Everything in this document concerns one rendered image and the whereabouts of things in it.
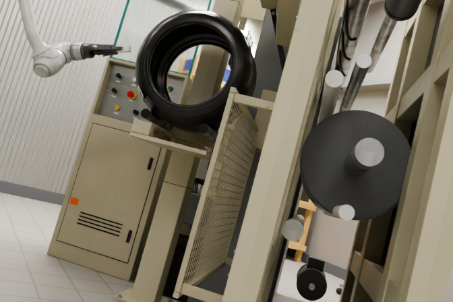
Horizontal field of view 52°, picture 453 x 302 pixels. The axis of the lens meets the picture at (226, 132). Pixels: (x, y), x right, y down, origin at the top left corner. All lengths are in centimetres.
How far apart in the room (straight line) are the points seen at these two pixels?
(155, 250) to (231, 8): 134
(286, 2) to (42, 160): 388
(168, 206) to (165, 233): 14
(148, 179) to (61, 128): 278
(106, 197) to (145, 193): 25
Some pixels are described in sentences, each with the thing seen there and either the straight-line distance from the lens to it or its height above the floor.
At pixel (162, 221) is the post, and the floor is 42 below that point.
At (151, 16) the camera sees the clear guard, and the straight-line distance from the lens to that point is 312.
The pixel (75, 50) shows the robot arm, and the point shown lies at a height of 113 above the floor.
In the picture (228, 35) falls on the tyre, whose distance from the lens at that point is 214.
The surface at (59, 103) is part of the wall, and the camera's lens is 549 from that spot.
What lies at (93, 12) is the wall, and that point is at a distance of 569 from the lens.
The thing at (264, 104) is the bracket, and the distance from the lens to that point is 154.
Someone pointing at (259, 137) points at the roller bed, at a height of 96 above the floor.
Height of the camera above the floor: 68
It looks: 7 degrees up
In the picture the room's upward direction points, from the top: 15 degrees clockwise
